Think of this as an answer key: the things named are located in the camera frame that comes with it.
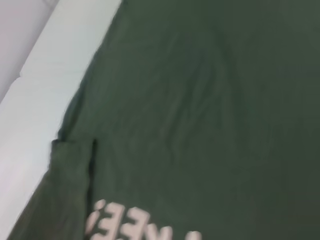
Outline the dark green FREE! t-shirt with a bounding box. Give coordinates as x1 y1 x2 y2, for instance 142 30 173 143
3 0 320 240

